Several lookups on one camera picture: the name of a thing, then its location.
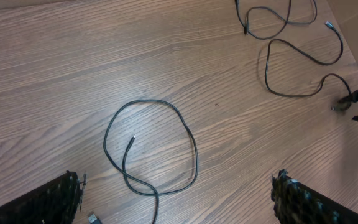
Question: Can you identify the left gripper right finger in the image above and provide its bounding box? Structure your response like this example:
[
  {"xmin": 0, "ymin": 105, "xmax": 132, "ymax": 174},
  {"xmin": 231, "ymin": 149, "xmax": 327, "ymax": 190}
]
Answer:
[{"xmin": 271, "ymin": 169, "xmax": 358, "ymax": 224}]

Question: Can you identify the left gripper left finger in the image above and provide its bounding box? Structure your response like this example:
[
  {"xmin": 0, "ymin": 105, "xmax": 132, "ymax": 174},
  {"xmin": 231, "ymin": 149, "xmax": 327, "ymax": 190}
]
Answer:
[{"xmin": 0, "ymin": 171, "xmax": 86, "ymax": 224}]

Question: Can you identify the black USB cable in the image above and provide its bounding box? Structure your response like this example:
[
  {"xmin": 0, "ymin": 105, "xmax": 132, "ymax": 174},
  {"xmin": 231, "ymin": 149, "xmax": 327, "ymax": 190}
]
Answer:
[
  {"xmin": 234, "ymin": 0, "xmax": 318, "ymax": 40},
  {"xmin": 264, "ymin": 21, "xmax": 352, "ymax": 112},
  {"xmin": 87, "ymin": 99, "xmax": 200, "ymax": 224}
]

